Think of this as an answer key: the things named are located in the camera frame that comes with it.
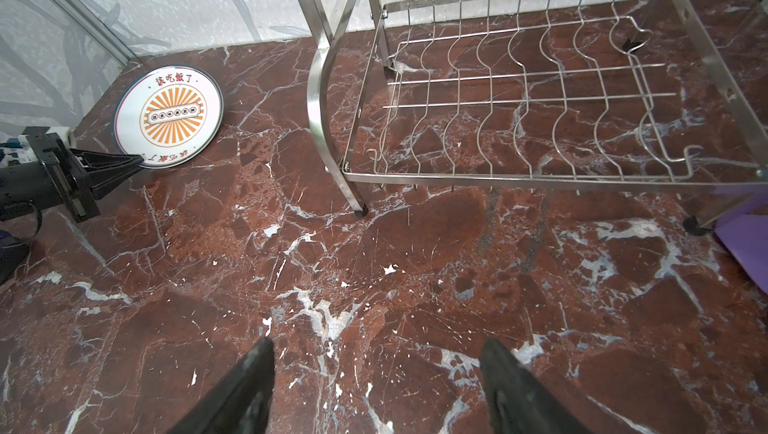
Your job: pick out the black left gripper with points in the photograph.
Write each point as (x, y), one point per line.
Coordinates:
(62, 175)

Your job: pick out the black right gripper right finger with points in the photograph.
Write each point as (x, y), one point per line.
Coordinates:
(517, 401)

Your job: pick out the orange sunburst plate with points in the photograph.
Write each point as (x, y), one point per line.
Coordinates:
(169, 116)

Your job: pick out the steel dish rack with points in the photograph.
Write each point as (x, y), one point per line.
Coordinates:
(540, 94)

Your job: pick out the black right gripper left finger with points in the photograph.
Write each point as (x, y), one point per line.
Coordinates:
(240, 402)

